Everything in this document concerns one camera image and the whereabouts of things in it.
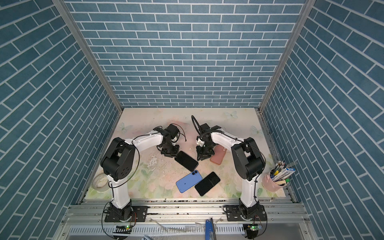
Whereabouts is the pink pen cup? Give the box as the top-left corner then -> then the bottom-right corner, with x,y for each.
262,171 -> 288,192

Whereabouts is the blue white box in cup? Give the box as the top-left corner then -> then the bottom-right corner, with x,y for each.
271,168 -> 296,182

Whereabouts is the aluminium frame post right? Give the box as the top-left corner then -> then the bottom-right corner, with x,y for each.
259,0 -> 316,113

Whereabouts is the black phone case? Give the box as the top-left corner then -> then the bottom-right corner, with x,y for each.
175,151 -> 199,172

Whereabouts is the dusty pink phone case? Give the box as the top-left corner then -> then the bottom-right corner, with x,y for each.
210,145 -> 227,165

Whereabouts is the white tape roll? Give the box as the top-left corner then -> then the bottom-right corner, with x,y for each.
91,173 -> 110,193

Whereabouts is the blue smartphone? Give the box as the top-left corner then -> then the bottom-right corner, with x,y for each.
176,170 -> 203,193

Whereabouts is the blue handled tool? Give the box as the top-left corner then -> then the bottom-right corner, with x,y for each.
205,218 -> 217,240

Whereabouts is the aluminium frame post left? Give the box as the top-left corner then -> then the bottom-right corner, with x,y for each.
52,0 -> 124,114

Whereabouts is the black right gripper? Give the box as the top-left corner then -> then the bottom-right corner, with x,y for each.
195,142 -> 216,160

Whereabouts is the aluminium frame post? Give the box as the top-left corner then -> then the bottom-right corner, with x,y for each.
259,0 -> 316,113
52,0 -> 124,114

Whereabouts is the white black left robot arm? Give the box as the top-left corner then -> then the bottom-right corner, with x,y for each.
101,130 -> 181,222

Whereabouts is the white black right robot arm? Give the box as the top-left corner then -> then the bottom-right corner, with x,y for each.
196,126 -> 268,221

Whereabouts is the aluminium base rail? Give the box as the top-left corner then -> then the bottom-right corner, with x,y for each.
54,197 -> 317,240

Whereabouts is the black smartphone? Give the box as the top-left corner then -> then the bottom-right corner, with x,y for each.
195,172 -> 221,197

